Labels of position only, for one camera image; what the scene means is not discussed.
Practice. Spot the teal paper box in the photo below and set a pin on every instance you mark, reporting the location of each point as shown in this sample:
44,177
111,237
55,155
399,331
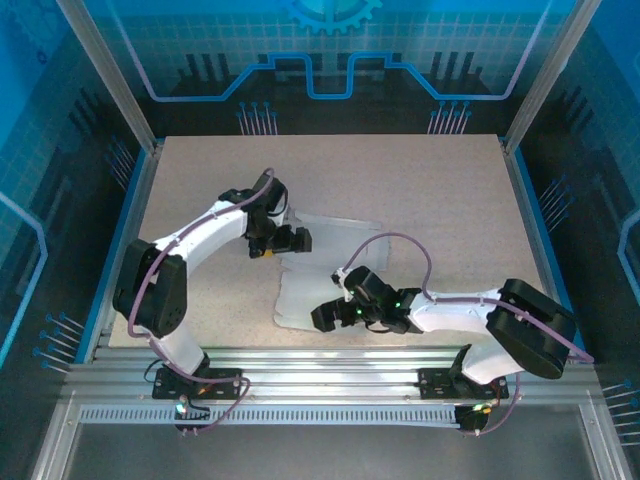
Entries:
300,300

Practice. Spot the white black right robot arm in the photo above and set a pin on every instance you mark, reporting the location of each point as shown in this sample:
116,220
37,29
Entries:
450,312

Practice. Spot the black controller module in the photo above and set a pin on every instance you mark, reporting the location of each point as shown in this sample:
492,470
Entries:
195,429
470,420

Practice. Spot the blue table edge strip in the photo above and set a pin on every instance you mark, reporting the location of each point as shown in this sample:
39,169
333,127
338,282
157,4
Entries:
534,200
94,330

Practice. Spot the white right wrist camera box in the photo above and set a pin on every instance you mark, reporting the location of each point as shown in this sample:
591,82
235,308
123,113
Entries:
339,277

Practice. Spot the wide aluminium frame rail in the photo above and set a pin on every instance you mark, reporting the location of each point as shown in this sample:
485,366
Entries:
325,370

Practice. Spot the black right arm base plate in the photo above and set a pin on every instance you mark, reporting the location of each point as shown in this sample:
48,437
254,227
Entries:
435,384

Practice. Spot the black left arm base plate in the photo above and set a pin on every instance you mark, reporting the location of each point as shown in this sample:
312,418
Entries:
225,382

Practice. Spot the aluminium table side rail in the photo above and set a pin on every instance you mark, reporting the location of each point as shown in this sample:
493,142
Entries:
140,200
522,200

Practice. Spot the aluminium upright post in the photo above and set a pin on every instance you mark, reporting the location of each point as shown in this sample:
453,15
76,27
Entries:
114,75
539,75

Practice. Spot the aluminium lower frame rail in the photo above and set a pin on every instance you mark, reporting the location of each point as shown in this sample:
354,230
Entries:
607,445
52,445

